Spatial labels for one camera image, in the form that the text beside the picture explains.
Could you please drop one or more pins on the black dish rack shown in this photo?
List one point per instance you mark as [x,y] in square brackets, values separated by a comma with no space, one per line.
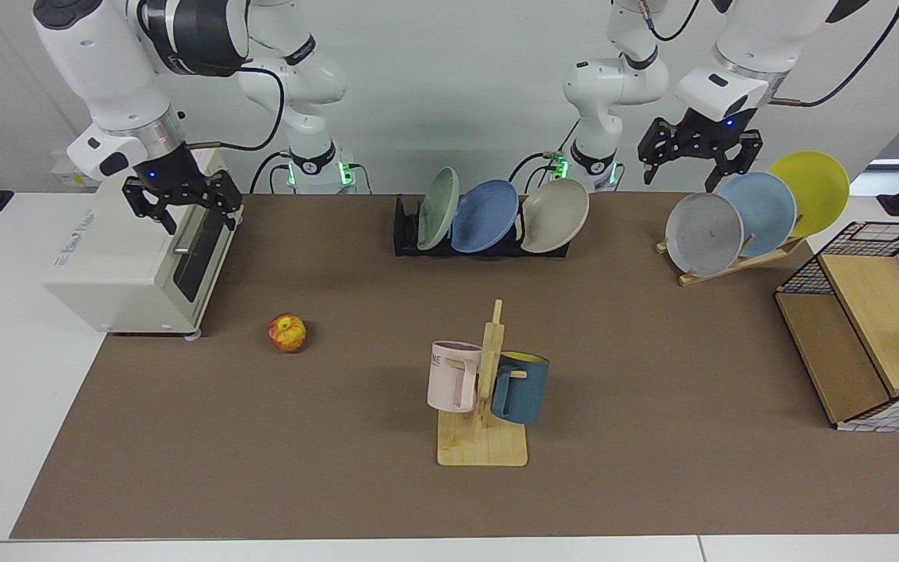
[404,234]

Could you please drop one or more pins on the dark blue cup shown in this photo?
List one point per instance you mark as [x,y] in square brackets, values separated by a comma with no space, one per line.
[527,390]

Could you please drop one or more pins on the pink cup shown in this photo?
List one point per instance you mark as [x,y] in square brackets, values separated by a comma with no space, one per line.
[448,382]

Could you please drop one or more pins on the white wall socket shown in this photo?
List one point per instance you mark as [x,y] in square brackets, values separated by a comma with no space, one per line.
[67,173]

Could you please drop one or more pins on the grey plate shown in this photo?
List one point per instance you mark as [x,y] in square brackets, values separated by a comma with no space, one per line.
[703,234]

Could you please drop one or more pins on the wooden plate rack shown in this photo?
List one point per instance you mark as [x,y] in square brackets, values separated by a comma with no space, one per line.
[738,265]

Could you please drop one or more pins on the beige plate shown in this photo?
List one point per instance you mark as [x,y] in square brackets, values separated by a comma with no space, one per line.
[555,217]

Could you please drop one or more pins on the brown table cloth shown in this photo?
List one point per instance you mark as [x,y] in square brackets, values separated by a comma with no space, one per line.
[340,437]

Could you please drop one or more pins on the light blue plate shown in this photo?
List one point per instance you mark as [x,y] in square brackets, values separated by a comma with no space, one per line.
[765,207]

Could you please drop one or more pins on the pale green plate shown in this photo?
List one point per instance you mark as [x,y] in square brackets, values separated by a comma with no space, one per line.
[438,207]

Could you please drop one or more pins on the pale toaster oven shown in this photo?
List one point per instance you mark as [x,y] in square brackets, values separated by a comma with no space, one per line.
[114,265]

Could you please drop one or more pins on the yellow plate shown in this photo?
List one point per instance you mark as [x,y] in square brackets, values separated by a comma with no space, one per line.
[816,183]

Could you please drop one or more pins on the wooden cup stand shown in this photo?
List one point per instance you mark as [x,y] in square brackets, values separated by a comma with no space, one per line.
[485,445]

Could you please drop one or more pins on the red yellow apple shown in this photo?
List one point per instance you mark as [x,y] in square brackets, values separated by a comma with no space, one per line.
[287,333]

